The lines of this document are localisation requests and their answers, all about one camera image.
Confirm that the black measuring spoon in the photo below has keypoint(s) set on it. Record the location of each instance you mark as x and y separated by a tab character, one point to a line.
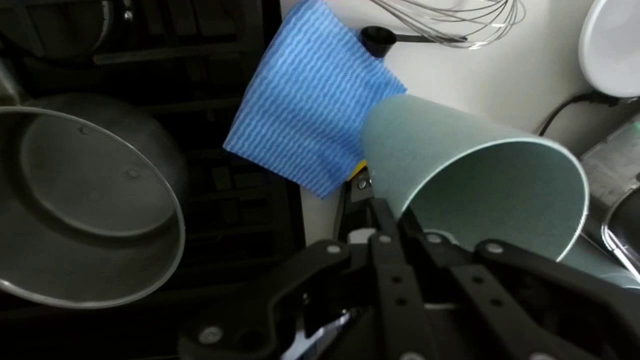
381	39

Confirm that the metal countertop rack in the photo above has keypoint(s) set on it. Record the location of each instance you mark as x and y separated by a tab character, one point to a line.
617	172

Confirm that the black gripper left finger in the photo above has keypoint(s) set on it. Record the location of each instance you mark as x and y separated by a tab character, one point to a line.
391	287

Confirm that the blue striped cleaning cloth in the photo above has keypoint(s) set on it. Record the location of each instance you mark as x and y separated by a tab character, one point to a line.
313	101

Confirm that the pale teal plastic cup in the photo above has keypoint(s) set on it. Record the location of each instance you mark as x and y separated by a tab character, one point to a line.
467	172

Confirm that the black gas stove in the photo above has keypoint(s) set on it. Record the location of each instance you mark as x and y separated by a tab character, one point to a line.
226	220

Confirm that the yellow sponge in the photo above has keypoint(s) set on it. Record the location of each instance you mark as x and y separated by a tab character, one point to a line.
361	166

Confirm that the white shallow bowl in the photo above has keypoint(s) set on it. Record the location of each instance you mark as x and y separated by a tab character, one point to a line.
617	46

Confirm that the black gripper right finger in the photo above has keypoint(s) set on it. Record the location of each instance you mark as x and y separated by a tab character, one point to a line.
532	306

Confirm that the large steel saucepan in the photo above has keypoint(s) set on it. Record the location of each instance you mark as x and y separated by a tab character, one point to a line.
86	200

